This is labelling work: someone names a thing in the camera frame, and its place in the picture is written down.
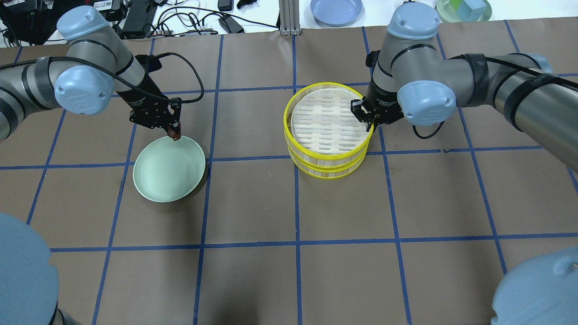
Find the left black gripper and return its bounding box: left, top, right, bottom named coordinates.
left=127, top=90, right=182, bottom=134

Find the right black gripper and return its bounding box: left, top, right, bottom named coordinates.
left=350, top=88, right=403, bottom=132

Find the brown steamed bun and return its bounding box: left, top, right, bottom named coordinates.
left=167, top=127, right=182, bottom=141

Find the yellow steamer basket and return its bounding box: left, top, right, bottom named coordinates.
left=289, top=146, right=368, bottom=180
left=283, top=82, right=373, bottom=160

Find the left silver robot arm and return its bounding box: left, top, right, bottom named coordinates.
left=1, top=5, right=181, bottom=325

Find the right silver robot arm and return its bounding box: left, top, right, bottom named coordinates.
left=351, top=1, right=578, bottom=325

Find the mint green plate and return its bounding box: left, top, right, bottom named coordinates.
left=132, top=136, right=206, bottom=202

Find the black power adapter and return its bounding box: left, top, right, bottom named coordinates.
left=121, top=0, right=157, bottom=39

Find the blue plate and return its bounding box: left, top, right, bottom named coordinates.
left=309, top=0, right=364, bottom=27

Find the aluminium frame post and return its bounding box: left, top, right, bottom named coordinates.
left=278, top=0, right=302, bottom=36

